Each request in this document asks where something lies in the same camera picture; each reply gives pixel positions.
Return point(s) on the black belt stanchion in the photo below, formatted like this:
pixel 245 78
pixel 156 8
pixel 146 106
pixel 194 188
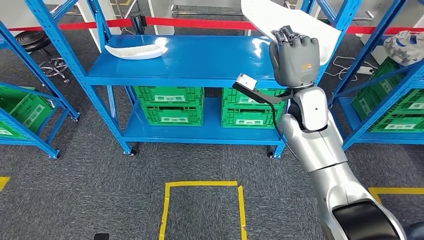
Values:
pixel 137 23

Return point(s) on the white wide shell part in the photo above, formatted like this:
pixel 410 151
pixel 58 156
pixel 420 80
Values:
pixel 265 16

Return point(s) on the blue metal shelf rack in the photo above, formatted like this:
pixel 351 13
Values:
pixel 33 64
pixel 198 56
pixel 369 49

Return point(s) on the white power strip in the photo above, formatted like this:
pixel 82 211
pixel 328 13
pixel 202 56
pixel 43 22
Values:
pixel 366 70

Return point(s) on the black stool with chrome base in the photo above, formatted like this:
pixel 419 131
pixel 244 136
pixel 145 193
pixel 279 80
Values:
pixel 30 39

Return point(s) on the yellow floor tape square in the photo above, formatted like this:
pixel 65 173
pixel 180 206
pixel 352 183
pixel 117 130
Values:
pixel 4 182

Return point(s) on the white grey wrapped bundle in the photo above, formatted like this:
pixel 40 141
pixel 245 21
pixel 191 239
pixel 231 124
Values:
pixel 404 48

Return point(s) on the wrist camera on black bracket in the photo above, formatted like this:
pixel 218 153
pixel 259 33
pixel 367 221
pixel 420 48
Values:
pixel 246 81

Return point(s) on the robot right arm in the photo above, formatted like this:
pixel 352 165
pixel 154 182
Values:
pixel 314 145

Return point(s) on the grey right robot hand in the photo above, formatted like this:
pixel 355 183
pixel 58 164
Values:
pixel 294 63

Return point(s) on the red barrier belt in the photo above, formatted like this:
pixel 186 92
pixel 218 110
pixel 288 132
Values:
pixel 198 23

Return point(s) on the white long narrow shell part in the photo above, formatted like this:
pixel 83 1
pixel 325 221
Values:
pixel 139 53

